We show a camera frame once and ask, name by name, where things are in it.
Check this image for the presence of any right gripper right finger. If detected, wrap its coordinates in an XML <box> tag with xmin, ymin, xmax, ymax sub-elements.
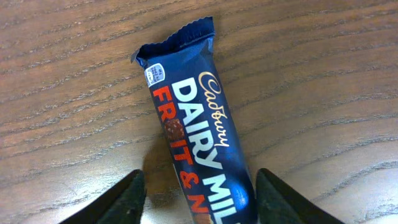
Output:
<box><xmin>256</xmin><ymin>168</ymin><xmax>343</xmax><ymax>224</ymax></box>

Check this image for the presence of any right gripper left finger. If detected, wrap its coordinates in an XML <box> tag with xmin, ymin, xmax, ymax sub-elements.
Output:
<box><xmin>62</xmin><ymin>169</ymin><xmax>146</xmax><ymax>224</ymax></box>

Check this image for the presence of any Cadbury Dairy Milk bar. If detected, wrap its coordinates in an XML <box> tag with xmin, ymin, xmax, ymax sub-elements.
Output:
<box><xmin>131</xmin><ymin>17</ymin><xmax>257</xmax><ymax>224</ymax></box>

